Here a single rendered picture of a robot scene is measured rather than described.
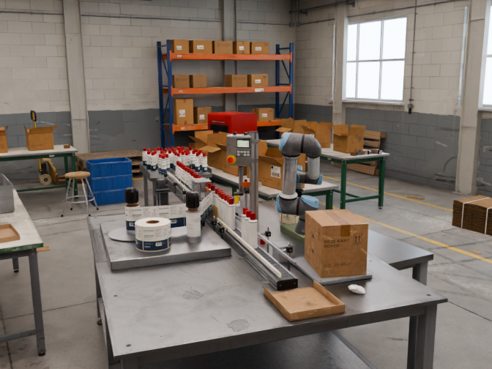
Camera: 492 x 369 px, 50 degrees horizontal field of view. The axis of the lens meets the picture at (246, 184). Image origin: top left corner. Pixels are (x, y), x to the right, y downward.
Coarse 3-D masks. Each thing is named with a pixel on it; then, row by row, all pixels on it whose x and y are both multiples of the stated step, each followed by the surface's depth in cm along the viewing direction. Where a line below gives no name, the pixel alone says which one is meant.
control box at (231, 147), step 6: (228, 138) 328; (234, 138) 327; (240, 138) 326; (246, 138) 324; (228, 144) 328; (234, 144) 327; (228, 150) 329; (234, 150) 328; (228, 156) 330; (234, 156) 329; (234, 162) 329; (240, 162) 329; (246, 162) 327
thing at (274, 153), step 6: (258, 144) 563; (264, 144) 566; (258, 150) 562; (264, 150) 565; (270, 150) 523; (276, 150) 526; (270, 156) 528; (276, 156) 532; (282, 156) 536; (258, 162) 535; (258, 168) 536; (258, 174) 538; (258, 180) 539
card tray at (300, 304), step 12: (264, 288) 247; (300, 288) 253; (312, 288) 253; (324, 288) 244; (276, 300) 233; (288, 300) 240; (300, 300) 240; (312, 300) 240; (324, 300) 240; (336, 300) 234; (288, 312) 220; (300, 312) 221; (312, 312) 223; (324, 312) 225; (336, 312) 227
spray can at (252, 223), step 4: (252, 212) 296; (252, 216) 294; (248, 220) 296; (252, 220) 294; (256, 220) 295; (248, 224) 295; (252, 224) 294; (256, 224) 295; (248, 228) 296; (252, 228) 294; (256, 228) 295; (248, 232) 296; (252, 232) 295; (256, 232) 296; (248, 236) 297; (252, 236) 295; (256, 236) 296; (248, 240) 297; (252, 240) 296; (256, 240) 297; (248, 244) 298; (252, 244) 296; (256, 244) 297; (256, 248) 297
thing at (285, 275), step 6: (240, 234) 325; (258, 252) 292; (264, 252) 292; (270, 258) 282; (264, 264) 273; (276, 264) 273; (270, 270) 265; (282, 270) 265; (276, 276) 257; (282, 276) 257; (288, 276) 257
